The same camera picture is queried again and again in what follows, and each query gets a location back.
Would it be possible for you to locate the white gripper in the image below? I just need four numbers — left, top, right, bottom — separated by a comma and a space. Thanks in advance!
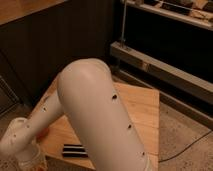
15, 144, 48, 171

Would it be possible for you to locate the orange pepper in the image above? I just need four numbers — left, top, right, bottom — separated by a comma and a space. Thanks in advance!
37, 130, 49, 140

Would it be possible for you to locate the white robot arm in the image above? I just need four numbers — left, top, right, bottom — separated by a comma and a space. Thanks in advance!
0, 58, 153, 171

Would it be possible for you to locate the black white striped block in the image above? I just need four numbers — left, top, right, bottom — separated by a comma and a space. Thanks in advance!
62, 144, 88, 158

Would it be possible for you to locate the metal shelf rack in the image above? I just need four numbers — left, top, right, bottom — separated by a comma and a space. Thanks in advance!
120, 0, 213, 47

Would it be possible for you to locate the grey floor rail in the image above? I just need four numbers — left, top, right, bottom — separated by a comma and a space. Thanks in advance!
110, 42, 213, 130

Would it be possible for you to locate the black floor cable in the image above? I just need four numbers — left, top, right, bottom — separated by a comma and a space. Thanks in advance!
158, 130, 213, 164

